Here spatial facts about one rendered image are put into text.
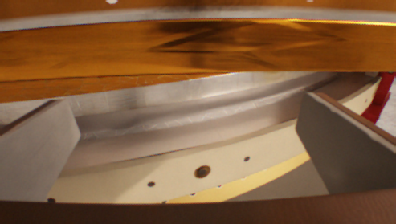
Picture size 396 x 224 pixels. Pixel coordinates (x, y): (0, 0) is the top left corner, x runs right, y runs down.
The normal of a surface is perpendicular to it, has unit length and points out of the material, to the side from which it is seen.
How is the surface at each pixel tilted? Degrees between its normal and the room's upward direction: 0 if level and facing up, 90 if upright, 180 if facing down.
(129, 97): 90
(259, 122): 0
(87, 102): 90
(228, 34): 90
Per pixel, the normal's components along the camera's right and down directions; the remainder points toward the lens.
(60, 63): 0.03, 0.51
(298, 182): 0.42, 0.00
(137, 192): 0.26, 0.50
